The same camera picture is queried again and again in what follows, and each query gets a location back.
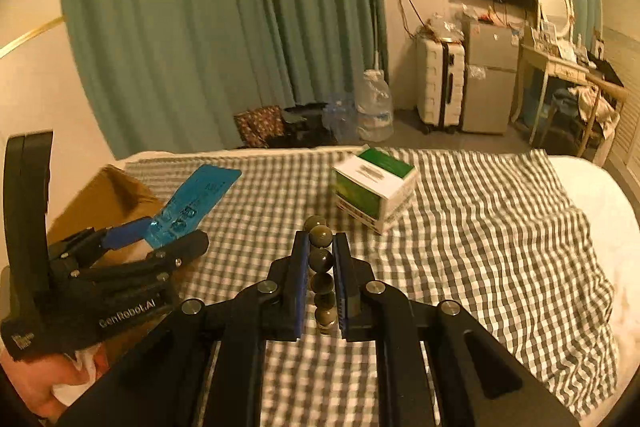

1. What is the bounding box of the white suitcase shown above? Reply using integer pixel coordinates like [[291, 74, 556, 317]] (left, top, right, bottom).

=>
[[416, 36, 468, 135]]

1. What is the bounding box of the small clear water bottle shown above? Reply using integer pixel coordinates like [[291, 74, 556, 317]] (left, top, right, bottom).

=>
[[322, 94, 358, 142]]

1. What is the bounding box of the grey mini fridge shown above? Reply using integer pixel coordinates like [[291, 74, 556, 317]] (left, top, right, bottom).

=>
[[461, 18, 521, 135]]

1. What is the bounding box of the dark bead bracelet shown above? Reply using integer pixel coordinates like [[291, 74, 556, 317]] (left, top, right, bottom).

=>
[[302, 215, 338, 335]]

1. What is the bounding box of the white dressing table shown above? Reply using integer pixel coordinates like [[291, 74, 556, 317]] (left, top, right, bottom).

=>
[[510, 42, 593, 145]]

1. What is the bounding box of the pile of clothes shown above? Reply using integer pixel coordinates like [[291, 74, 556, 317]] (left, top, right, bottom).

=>
[[570, 84, 621, 140]]

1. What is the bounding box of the checked blanket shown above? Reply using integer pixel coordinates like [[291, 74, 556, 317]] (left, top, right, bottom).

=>
[[122, 147, 621, 427]]

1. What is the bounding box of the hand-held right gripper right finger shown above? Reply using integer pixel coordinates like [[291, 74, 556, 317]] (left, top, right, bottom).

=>
[[334, 232, 581, 427]]

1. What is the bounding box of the blue packet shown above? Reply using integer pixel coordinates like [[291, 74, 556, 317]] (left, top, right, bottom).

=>
[[146, 164, 242, 250]]

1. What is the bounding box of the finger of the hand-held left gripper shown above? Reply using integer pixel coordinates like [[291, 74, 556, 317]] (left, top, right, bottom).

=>
[[70, 229, 210, 285], [47, 217, 153, 268]]

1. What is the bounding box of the person's left hand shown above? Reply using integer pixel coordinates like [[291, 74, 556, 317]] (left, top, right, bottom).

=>
[[0, 349, 68, 418]]

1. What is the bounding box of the patterned bag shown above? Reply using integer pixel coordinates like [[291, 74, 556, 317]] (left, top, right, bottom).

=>
[[234, 105, 288, 149]]

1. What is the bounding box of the green and white box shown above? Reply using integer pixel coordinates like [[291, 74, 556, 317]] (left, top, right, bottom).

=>
[[332, 146, 420, 235]]

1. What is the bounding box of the clear water jug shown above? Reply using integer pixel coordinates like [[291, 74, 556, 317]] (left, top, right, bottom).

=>
[[354, 69, 396, 142]]

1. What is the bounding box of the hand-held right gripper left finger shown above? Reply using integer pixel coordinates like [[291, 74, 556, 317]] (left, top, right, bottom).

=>
[[55, 231, 308, 427]]

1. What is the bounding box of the white louvred wardrobe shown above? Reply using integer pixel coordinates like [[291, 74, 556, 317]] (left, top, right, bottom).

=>
[[597, 27, 640, 168]]

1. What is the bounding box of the black bag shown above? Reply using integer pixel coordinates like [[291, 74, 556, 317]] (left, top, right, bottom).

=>
[[282, 103, 336, 148]]

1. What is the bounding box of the cardboard box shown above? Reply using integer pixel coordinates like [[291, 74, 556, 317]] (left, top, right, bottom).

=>
[[47, 164, 186, 360]]

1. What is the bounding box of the oval white mirror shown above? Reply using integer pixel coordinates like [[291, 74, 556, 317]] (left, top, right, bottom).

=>
[[537, 0, 575, 42]]

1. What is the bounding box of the white bed sheet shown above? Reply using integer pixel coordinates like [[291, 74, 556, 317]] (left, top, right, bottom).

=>
[[105, 147, 640, 408]]

